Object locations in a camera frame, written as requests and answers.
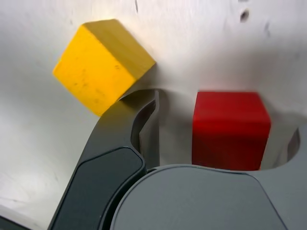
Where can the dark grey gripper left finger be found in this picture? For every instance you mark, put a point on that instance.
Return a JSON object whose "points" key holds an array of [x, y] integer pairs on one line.
{"points": [[103, 187]]}

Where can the red cube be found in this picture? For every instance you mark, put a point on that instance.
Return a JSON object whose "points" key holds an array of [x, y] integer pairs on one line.
{"points": [[227, 129]]}

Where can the yellow cube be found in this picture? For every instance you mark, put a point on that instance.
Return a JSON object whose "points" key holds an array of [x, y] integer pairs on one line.
{"points": [[96, 67]]}

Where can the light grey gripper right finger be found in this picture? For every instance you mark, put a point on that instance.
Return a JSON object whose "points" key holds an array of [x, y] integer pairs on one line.
{"points": [[204, 203]]}

